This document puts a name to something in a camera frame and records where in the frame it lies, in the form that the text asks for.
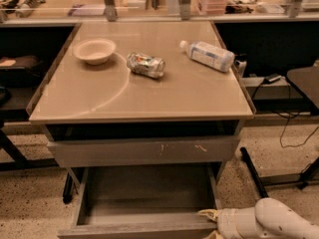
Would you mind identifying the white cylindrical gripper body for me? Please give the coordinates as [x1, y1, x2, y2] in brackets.
[217, 207, 259, 239]

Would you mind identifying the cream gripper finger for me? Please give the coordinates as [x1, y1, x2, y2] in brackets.
[197, 209, 219, 222]
[203, 230, 223, 239]

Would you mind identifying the grey drawer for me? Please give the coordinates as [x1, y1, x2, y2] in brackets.
[48, 135, 240, 167]
[58, 164, 221, 239]

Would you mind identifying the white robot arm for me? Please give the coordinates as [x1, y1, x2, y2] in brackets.
[197, 197, 319, 239]

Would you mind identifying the grey top drawer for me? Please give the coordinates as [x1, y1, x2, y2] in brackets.
[48, 135, 240, 167]

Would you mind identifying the grey drawer cabinet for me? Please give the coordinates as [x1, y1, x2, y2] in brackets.
[25, 20, 257, 239]

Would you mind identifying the black floor stand bar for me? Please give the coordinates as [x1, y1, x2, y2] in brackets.
[240, 147, 268, 198]

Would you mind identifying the black power adapter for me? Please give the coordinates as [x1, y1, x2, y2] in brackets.
[263, 74, 282, 84]

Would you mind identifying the crushed silver can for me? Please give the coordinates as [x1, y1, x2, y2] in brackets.
[127, 52, 165, 79]

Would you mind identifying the dark round side table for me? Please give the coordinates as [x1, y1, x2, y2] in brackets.
[286, 67, 319, 109]

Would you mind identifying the clear plastic water bottle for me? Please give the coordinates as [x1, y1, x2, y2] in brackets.
[179, 41, 235, 73]

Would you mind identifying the white paper bowl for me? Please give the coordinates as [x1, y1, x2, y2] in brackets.
[73, 38, 117, 66]

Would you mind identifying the black cable on floor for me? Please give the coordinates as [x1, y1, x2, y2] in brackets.
[251, 80, 319, 149]

